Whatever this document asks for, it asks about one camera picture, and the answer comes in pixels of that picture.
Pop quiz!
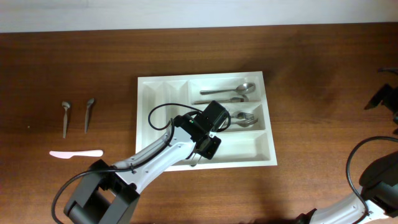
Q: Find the large spoon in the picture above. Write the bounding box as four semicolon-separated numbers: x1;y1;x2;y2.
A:
193;95;249;105
200;83;256;95

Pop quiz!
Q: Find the small teaspoon far left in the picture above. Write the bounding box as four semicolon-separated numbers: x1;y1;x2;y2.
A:
62;101;71;139

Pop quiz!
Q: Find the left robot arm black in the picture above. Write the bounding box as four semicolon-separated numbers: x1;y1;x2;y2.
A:
62;101;231;223

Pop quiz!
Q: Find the white plastic cutlery tray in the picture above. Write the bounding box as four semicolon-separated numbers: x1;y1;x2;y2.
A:
136;72;277;171

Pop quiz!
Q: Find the small teaspoon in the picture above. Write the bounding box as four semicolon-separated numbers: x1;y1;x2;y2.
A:
85;98;95;134
62;101;71;139

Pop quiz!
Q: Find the metal fork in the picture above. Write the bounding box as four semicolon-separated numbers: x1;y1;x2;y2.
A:
231;118;258;128
231;111;255;121

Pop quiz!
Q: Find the pink plastic knife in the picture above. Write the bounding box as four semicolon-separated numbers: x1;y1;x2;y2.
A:
49;149;104;159

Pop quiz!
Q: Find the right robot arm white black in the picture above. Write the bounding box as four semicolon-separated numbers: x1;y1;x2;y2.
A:
294;136;397;224

